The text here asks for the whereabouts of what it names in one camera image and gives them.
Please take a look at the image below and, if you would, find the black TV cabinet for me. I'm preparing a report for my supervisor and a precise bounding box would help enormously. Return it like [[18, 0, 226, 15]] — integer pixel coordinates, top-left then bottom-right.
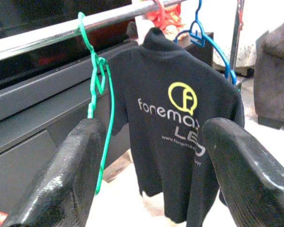
[[0, 30, 215, 213]]

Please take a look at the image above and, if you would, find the green plastic hanger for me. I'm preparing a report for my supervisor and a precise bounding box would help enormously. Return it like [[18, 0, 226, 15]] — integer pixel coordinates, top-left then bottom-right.
[[75, 11, 116, 196]]

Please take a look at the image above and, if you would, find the dark grey fabric sofa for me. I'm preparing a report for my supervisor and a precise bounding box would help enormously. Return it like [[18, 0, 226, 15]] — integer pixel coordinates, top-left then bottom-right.
[[252, 14, 284, 130]]

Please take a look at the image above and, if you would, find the large black television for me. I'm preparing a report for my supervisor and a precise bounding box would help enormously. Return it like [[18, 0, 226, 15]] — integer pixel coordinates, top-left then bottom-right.
[[0, 0, 139, 89]]

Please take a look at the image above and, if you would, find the silver clothes rack bar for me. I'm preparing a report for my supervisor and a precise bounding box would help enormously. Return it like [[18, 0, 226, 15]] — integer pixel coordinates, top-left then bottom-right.
[[0, 0, 189, 64]]

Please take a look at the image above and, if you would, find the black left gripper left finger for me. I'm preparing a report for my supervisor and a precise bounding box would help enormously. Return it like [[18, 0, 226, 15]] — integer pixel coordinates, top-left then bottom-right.
[[3, 117, 107, 227]]

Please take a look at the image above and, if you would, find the black printed polo shirt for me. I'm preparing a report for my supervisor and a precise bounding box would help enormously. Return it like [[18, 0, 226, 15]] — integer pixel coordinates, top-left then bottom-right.
[[107, 26, 246, 225]]

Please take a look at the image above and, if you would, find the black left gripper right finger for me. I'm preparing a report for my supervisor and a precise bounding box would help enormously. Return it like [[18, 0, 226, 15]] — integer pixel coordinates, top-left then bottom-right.
[[202, 117, 284, 227]]

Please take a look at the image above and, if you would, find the red plastic hanger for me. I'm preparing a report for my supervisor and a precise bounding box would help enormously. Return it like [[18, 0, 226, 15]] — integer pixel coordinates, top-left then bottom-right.
[[153, 0, 168, 18]]

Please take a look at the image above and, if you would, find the red robed figurine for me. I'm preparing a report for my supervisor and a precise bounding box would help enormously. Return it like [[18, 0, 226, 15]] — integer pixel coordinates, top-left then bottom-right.
[[142, 0, 184, 36]]

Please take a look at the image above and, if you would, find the blue plastic hanger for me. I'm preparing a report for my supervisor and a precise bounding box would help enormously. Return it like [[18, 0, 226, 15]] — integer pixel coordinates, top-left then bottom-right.
[[173, 0, 239, 86]]

